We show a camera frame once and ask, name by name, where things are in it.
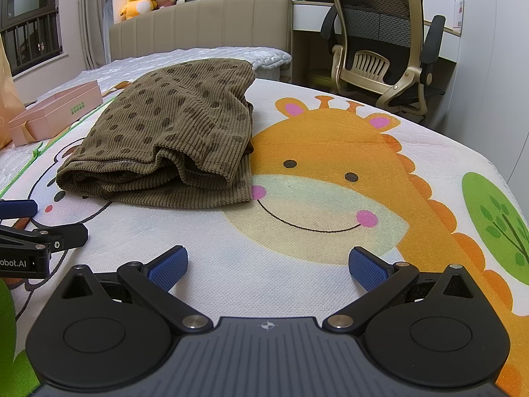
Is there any grey curtain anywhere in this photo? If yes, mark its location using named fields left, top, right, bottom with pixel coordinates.
left=62, top=0, right=114, bottom=71

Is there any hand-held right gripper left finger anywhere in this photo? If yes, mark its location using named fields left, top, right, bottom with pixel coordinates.
left=54, top=245, right=212, bottom=335

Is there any white desk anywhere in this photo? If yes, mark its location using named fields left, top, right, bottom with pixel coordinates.
left=291, top=0, right=461, bottom=65

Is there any beige upholstered bed headboard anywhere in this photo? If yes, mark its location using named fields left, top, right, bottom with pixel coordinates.
left=108, top=0, right=293, bottom=71

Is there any brown dotted corduroy garment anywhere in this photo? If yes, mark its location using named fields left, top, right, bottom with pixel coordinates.
left=56, top=59, right=257, bottom=209

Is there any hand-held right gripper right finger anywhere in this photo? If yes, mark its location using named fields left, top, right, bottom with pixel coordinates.
left=322, top=246, right=482, bottom=335

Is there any cartoon giraffe printed blanket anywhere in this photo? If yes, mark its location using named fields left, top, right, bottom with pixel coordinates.
left=0, top=76, right=529, bottom=397

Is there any white wardrobe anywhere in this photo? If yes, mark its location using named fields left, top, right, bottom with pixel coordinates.
left=455, top=0, right=529, bottom=199

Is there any yellow tote bag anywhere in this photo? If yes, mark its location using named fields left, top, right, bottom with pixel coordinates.
left=0, top=33, right=25, bottom=150

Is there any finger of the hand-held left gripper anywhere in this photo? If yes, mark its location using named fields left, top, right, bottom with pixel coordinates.
left=0, top=199, right=39, bottom=220
left=0, top=223, right=89, bottom=253

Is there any window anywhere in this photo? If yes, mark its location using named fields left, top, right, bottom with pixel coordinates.
left=0, top=0, right=64, bottom=77

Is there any beige mesh office chair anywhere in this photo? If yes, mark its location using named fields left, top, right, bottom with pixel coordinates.
left=320, top=0, right=447, bottom=125

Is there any yellow duck plush toy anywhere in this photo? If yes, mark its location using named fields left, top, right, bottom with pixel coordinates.
left=120, top=0, right=158, bottom=21

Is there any pink gift box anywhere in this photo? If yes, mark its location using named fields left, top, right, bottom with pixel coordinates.
left=8, top=80, right=103, bottom=147

